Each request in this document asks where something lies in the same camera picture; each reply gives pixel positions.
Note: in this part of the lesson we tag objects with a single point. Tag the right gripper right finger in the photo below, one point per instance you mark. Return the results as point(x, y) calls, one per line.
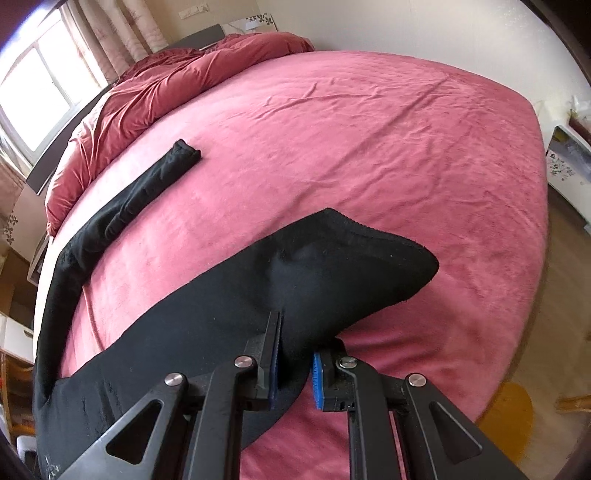
point(402, 428)

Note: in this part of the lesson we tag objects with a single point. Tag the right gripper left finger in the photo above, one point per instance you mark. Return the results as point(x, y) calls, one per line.
point(189, 428)

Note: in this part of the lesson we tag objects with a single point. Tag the black pants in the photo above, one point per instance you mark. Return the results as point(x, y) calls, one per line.
point(324, 273)

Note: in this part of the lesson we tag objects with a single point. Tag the yellow floor mat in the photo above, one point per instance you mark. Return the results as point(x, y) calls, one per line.
point(508, 420)

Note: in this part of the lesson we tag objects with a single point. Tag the wooden desk with drawers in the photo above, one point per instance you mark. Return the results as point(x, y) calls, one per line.
point(17, 302)

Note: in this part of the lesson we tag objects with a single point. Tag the pink bed sheet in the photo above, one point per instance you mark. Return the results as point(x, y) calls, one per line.
point(424, 150)

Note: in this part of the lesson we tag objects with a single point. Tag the white nightstand right side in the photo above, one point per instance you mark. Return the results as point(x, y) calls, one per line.
point(568, 168)

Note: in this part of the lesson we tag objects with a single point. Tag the red quilt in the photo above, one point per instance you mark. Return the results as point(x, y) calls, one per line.
point(145, 93)

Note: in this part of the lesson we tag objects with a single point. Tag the window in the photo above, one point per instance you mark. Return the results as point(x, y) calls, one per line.
point(45, 78)

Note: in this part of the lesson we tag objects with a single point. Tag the dark headboard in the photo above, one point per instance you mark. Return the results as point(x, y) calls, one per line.
point(47, 164)

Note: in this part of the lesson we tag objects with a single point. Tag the floral curtain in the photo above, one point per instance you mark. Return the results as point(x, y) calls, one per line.
point(118, 34)

